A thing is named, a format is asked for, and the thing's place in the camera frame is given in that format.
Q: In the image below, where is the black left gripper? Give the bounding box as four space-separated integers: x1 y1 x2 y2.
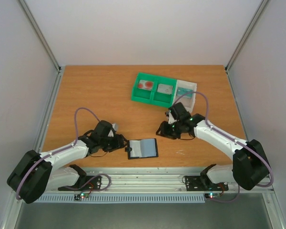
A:
100 135 130 152

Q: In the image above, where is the black leather card holder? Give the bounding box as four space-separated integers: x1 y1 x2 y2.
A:
125 138 159 160

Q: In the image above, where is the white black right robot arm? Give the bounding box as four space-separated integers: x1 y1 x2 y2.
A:
156 103 271 190

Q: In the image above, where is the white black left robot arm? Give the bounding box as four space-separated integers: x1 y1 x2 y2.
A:
7 120 128 204

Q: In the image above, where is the grey card in bin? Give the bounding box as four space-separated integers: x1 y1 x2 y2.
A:
157 83 173 94

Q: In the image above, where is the teal card in bin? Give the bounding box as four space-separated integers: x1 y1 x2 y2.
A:
176 87 193 99

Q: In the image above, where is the red dotted card in bin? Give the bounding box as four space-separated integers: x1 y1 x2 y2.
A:
137 80 154 91

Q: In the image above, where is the white right bin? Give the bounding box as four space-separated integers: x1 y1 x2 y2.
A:
173 80 197 113

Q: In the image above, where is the green middle bin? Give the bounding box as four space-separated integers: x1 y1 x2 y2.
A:
152 76 177 108

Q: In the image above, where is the green bin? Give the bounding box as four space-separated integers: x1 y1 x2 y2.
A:
152 76 177 108
131 73 157 104

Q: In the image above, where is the green left bin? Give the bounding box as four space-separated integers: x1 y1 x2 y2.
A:
131 73 157 104

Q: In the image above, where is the left controller board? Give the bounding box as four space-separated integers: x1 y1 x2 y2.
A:
73 193 90 201

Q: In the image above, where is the controller board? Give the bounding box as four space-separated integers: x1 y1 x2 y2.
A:
204 192 223 199
73 193 90 201

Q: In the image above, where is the right controller board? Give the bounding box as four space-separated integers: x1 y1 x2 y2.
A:
204 192 223 199

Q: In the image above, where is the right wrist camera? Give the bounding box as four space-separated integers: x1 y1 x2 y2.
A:
165 110 176 125

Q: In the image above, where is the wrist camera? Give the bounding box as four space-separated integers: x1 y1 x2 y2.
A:
165 110 176 125
108 123 118 137

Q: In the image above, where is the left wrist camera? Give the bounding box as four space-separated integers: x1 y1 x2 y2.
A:
108 123 118 137

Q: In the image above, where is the aluminium frame rail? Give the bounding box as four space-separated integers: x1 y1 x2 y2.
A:
45 167 275 193

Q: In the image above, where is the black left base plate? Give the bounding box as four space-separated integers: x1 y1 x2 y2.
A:
58 176 102 191

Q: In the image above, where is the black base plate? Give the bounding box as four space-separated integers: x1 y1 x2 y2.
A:
58 176 102 191
182 176 229 191

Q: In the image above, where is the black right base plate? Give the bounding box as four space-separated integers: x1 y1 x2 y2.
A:
182 176 229 191

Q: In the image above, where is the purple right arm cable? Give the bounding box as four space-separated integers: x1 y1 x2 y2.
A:
173 91 275 203

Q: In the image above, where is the grey slotted cable duct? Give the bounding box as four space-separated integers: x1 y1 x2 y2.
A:
36 193 205 204

